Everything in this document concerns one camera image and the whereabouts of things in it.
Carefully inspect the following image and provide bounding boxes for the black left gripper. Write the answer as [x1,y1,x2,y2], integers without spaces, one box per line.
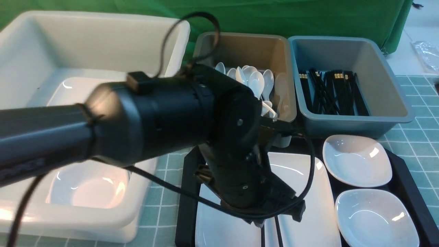
[195,144,306,222]

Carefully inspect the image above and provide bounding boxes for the large white plastic tub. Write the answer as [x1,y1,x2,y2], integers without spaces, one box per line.
[1,11,177,244]

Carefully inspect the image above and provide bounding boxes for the white bowl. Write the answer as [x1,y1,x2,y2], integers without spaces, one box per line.
[322,134,393,188]
[46,161,130,209]
[334,189,420,247]

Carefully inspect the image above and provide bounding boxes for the pile of black chopsticks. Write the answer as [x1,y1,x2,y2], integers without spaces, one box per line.
[298,68,370,117]

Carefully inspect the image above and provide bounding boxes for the large white square plate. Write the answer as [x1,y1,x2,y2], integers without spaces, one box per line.
[195,153,341,247]

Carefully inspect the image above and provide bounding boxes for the blue-grey plastic bin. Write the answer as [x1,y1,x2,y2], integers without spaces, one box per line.
[288,36,415,139]

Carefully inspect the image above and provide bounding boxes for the clear plastic bag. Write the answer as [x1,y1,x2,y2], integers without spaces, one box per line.
[411,41,439,74]

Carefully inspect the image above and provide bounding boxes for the pile of white spoons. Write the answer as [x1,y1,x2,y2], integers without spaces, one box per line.
[215,62,278,119]

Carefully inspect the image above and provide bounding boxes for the white bowl in tub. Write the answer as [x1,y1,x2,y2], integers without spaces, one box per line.
[46,161,130,209]

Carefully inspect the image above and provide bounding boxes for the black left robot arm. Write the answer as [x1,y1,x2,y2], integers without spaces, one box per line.
[1,64,306,223]

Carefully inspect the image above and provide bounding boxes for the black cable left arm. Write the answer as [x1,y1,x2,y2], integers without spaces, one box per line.
[7,12,316,247]

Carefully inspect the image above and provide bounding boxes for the white square plate in tub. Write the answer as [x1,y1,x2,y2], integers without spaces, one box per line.
[47,77,109,106]

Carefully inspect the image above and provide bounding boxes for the brown plastic bin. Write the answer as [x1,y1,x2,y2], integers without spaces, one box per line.
[199,33,297,141]

